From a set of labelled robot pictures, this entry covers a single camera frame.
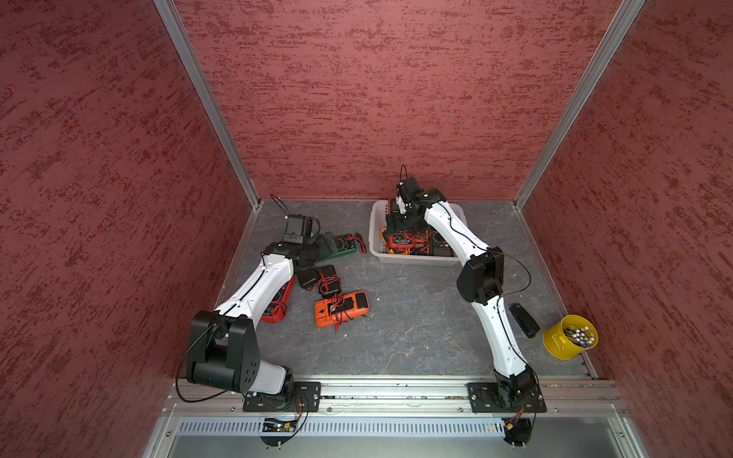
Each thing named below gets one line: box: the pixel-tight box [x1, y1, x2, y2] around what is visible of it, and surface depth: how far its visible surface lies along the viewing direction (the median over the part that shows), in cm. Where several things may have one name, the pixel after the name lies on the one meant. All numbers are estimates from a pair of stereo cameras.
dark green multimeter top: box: [314, 232, 368, 264], surface depth 106 cm
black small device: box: [295, 266, 320, 292], surface depth 94 cm
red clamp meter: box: [259, 275, 296, 324], surface depth 86 cm
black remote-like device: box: [508, 302, 542, 339], surface depth 87 cm
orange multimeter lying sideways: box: [314, 290, 371, 329], surface depth 87 cm
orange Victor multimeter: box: [410, 229, 431, 256], surface depth 102 cm
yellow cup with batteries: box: [542, 314, 599, 361], surface depth 77 cm
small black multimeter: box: [317, 264, 342, 297], surface depth 94 cm
